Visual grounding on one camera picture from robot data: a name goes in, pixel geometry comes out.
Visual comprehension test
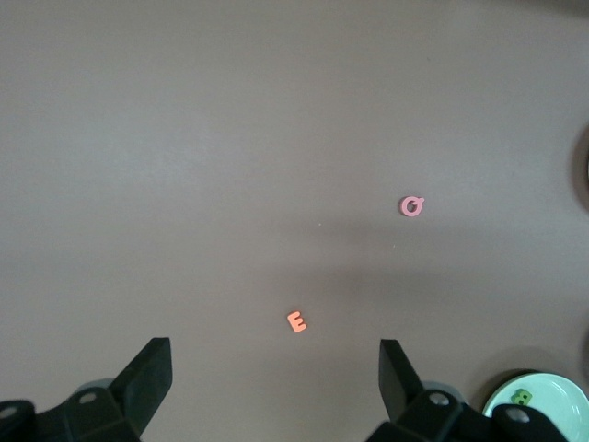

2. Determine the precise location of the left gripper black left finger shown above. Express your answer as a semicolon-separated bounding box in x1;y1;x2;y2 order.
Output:
0;337;174;442

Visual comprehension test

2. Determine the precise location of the orange foam letter E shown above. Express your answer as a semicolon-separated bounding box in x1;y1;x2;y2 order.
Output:
285;310;308;334

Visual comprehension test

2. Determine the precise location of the pink foam letter Q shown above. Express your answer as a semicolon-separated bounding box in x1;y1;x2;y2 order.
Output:
398;195;426;217

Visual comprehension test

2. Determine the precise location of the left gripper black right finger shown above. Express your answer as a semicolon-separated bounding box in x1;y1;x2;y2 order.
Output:
363;339;570;442

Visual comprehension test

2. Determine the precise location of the brown table cover sheet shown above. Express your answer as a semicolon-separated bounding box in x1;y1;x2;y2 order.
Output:
0;0;589;442

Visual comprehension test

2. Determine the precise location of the light green plate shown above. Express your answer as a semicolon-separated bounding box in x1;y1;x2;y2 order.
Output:
481;372;589;442

